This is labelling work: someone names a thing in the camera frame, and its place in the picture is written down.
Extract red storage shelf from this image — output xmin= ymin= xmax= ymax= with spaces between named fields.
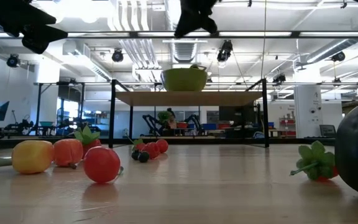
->
xmin=278 ymin=116 xmax=295 ymax=136

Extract black background monitor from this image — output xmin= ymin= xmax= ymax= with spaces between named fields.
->
xmin=218 ymin=105 xmax=256 ymax=123

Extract yellow orange toy peach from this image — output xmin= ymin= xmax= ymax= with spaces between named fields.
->
xmin=11 ymin=139 xmax=55 ymax=175

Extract green colander bowl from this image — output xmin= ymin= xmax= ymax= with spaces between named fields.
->
xmin=160 ymin=64 xmax=208 ymax=92

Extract long black linear light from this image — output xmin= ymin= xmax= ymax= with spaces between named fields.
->
xmin=0 ymin=30 xmax=358 ymax=39
xmin=32 ymin=81 xmax=358 ymax=87

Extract white building pillar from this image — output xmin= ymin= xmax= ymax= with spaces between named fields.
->
xmin=34 ymin=60 xmax=60 ymax=131
xmin=293 ymin=85 xmax=323 ymax=138

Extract toy strawberry green leaves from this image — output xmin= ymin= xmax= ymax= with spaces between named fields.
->
xmin=290 ymin=140 xmax=339 ymax=182
xmin=73 ymin=124 xmax=103 ymax=158

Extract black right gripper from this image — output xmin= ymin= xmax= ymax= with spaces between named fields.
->
xmin=174 ymin=0 xmax=219 ymax=39

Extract person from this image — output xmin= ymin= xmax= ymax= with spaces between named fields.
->
xmin=166 ymin=108 xmax=178 ymax=130

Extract wooden riser shelf black legs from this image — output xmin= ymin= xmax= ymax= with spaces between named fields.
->
xmin=108 ymin=78 xmax=270 ymax=149

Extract red toy raspberry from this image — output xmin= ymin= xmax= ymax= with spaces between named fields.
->
xmin=144 ymin=142 xmax=161 ymax=159

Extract black hanging spotlight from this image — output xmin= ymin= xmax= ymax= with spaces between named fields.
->
xmin=330 ymin=51 xmax=346 ymax=63
xmin=272 ymin=73 xmax=287 ymax=85
xmin=6 ymin=54 xmax=21 ymax=68
xmin=111 ymin=48 xmax=124 ymax=63
xmin=216 ymin=39 xmax=234 ymax=63

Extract green background plant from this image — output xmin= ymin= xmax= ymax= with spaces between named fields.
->
xmin=157 ymin=111 xmax=171 ymax=124

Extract small dark background monitor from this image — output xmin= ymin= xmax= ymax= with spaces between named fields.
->
xmin=319 ymin=124 xmax=337 ymax=138

